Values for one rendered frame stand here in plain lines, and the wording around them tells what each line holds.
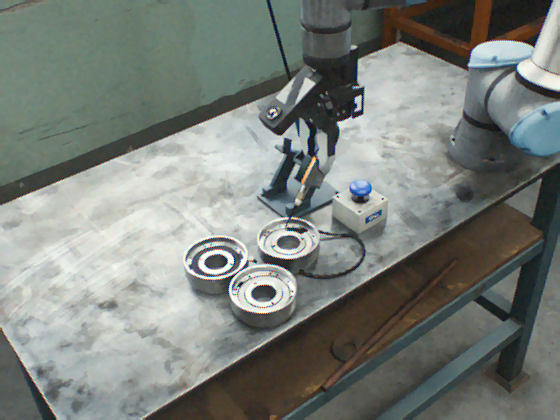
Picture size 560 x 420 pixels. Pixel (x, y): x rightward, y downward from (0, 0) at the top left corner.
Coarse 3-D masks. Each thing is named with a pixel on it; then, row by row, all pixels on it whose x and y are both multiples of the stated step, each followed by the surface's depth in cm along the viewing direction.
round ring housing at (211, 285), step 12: (204, 240) 116; (216, 240) 117; (228, 240) 116; (192, 252) 115; (216, 252) 115; (204, 264) 113; (216, 264) 116; (228, 264) 113; (192, 276) 110; (228, 276) 109; (204, 288) 110; (216, 288) 110; (228, 288) 111
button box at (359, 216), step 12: (348, 192) 124; (372, 192) 124; (336, 204) 123; (348, 204) 121; (360, 204) 121; (372, 204) 121; (384, 204) 122; (336, 216) 125; (348, 216) 122; (360, 216) 119; (372, 216) 121; (384, 216) 124; (360, 228) 121
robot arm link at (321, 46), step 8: (304, 32) 101; (344, 32) 100; (304, 40) 102; (312, 40) 100; (320, 40) 100; (328, 40) 99; (336, 40) 100; (344, 40) 101; (304, 48) 102; (312, 48) 101; (320, 48) 100; (328, 48) 100; (336, 48) 100; (344, 48) 101; (312, 56) 102; (320, 56) 101; (328, 56) 101; (336, 56) 101
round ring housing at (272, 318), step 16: (240, 272) 109; (256, 272) 111; (272, 272) 111; (288, 272) 109; (256, 288) 109; (272, 288) 109; (288, 288) 108; (240, 304) 105; (256, 304) 105; (272, 304) 106; (288, 304) 104; (256, 320) 103; (272, 320) 104
